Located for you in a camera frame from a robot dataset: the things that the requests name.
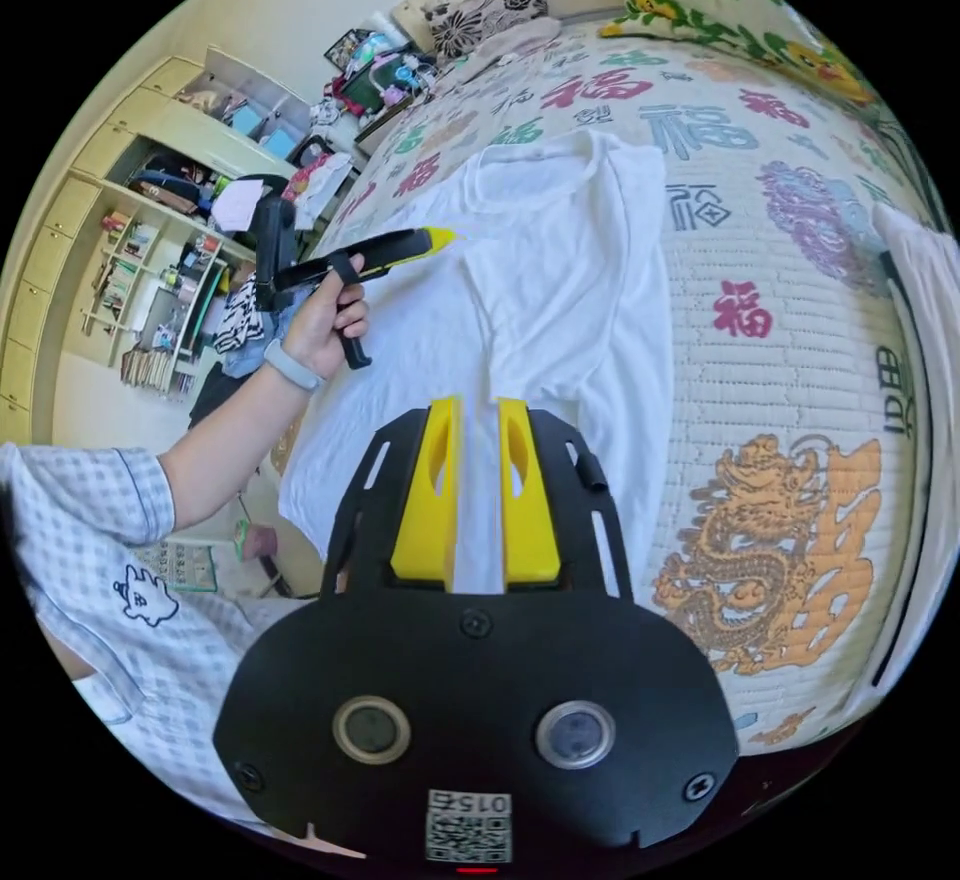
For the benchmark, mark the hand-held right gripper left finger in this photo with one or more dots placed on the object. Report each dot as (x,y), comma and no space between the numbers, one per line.
(426,497)

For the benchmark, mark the yellow and green floral quilt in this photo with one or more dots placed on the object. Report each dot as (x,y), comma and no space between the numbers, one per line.
(750,17)

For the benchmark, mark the person's left hand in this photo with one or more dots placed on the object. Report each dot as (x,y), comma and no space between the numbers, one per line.
(319,336)

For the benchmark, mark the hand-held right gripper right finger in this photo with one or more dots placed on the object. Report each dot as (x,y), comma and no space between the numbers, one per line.
(531,512)

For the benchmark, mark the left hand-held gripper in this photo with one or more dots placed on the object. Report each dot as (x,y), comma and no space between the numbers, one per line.
(352,257)

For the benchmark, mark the white short sleeve shirt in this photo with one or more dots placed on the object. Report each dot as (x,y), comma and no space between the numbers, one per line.
(555,295)

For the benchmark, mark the cluttered bedside table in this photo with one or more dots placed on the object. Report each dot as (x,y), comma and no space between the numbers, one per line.
(375,77)

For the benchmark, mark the black and cream floral pillow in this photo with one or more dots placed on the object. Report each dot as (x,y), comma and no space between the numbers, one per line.
(487,14)

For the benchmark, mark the person's left forearm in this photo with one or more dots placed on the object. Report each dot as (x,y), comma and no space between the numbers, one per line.
(225,445)

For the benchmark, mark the cream shelf cupboard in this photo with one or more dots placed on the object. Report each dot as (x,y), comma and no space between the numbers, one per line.
(112,220)

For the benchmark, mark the pile of clothes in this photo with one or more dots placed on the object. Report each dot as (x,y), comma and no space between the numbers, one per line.
(921,272)

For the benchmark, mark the bed with printed quilt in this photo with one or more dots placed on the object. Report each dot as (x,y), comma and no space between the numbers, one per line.
(750,385)

